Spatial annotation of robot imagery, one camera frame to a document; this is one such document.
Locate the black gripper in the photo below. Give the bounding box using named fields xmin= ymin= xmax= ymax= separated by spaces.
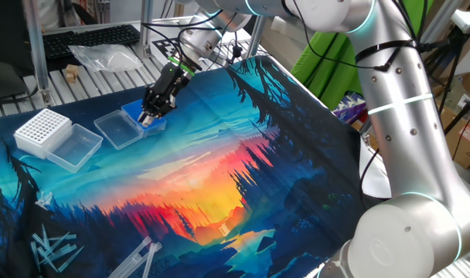
xmin=141 ymin=63 xmax=192 ymax=127

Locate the blue pipette tip rack box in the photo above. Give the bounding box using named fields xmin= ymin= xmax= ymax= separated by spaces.
xmin=94 ymin=98 xmax=168 ymax=151

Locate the white pipette tip rack box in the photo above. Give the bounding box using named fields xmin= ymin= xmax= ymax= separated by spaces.
xmin=13 ymin=107 xmax=104 ymax=174

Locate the large clear pipette tip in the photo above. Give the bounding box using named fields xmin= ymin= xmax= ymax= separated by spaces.
xmin=107 ymin=236 xmax=153 ymax=278
xmin=117 ymin=250 xmax=144 ymax=278
xmin=141 ymin=241 xmax=163 ymax=278

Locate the clear pipette tip bundle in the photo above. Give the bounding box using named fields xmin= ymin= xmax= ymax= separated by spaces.
xmin=32 ymin=190 xmax=54 ymax=212

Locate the printed forest sunset cloth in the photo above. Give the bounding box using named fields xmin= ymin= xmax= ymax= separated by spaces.
xmin=0 ymin=53 xmax=393 ymax=278

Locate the black white fiducial marker sheet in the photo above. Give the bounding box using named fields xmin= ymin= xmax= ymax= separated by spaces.
xmin=150 ymin=36 xmax=184 ymax=63

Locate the clear plastic bag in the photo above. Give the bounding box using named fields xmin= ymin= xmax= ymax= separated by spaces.
xmin=69 ymin=43 xmax=144 ymax=73

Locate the black computer keyboard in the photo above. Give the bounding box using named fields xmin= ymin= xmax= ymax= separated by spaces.
xmin=43 ymin=24 xmax=141 ymax=59

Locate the small wooden block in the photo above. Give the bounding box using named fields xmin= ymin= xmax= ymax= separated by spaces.
xmin=64 ymin=63 xmax=80 ymax=83

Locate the dark grey case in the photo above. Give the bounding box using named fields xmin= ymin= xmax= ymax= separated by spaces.
xmin=0 ymin=57 xmax=36 ymax=102

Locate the black monitor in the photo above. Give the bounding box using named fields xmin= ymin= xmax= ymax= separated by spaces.
xmin=0 ymin=0 xmax=32 ymax=76

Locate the green fabric sheet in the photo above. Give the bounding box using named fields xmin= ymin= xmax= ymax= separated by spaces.
xmin=291 ymin=0 xmax=436 ymax=111

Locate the purple patterned box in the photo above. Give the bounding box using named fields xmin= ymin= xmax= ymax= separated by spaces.
xmin=332 ymin=92 xmax=370 ymax=125

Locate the black tripod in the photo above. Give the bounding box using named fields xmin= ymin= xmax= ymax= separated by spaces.
xmin=423 ymin=22 xmax=470 ymax=167

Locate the brown cardboard box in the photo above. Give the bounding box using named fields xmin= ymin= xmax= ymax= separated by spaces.
xmin=431 ymin=71 xmax=470 ymax=170

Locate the thin black table cable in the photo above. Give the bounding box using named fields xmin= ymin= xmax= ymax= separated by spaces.
xmin=0 ymin=85 xmax=41 ymax=108

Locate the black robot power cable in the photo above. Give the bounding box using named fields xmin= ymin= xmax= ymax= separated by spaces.
xmin=358 ymin=148 xmax=381 ymax=212

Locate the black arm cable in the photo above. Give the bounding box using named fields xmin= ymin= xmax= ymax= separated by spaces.
xmin=141 ymin=0 xmax=452 ymax=76

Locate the white tripod-mounted camera device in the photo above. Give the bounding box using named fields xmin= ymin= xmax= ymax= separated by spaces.
xmin=450 ymin=9 xmax=470 ymax=35

